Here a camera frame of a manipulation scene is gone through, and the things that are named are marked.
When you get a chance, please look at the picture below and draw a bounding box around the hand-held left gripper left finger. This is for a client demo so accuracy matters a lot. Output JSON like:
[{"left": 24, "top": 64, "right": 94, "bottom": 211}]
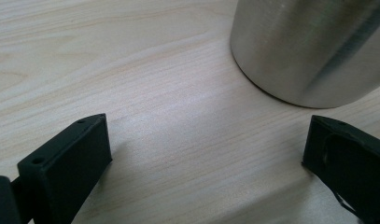
[{"left": 17, "top": 113, "right": 114, "bottom": 224}]

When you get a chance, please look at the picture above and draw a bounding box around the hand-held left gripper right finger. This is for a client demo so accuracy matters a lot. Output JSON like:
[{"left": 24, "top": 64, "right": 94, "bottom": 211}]
[{"left": 302, "top": 114, "right": 380, "bottom": 224}]

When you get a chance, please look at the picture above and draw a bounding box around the stainless steel cup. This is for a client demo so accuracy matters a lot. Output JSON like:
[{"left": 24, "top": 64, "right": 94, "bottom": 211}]
[{"left": 230, "top": 0, "right": 380, "bottom": 109}]

